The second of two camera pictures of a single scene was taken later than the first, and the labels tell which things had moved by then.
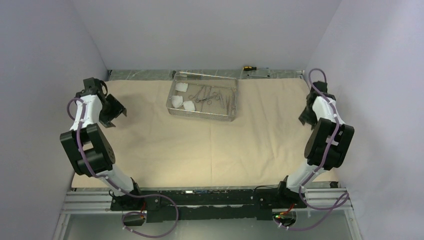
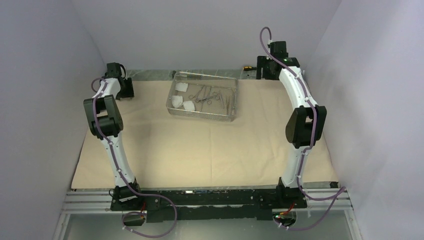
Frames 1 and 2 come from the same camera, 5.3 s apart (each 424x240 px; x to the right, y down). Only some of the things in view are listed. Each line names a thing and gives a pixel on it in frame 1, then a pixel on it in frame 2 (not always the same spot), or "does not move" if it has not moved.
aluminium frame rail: [325, 202] does not move
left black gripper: [118, 109] → [129, 92]
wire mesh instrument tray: [203, 95] does not move
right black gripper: [304, 118] → [262, 61]
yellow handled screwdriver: [248, 68] does not move
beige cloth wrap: [263, 147] does not move
